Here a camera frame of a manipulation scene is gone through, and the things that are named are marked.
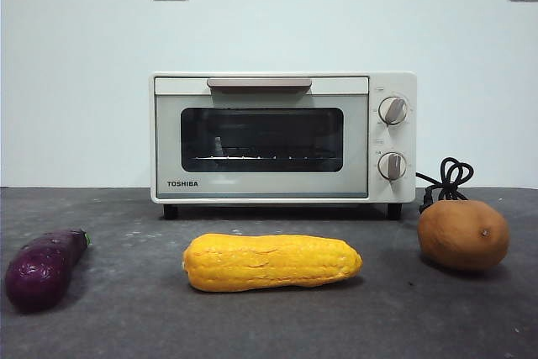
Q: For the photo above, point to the brown potato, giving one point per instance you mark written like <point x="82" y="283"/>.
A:
<point x="458" y="237"/>

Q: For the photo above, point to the oven timer knob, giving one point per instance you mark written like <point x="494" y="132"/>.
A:
<point x="392" y="165"/>

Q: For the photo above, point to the oven temperature knob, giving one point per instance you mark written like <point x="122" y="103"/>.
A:
<point x="393" y="110"/>

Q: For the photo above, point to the white Toshiba toaster oven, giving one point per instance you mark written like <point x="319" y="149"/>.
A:
<point x="403" y="140"/>

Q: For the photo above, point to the yellow corn cob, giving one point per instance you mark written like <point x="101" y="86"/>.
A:
<point x="269" y="264"/>

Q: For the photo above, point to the purple eggplant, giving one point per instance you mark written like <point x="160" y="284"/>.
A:
<point x="42" y="270"/>

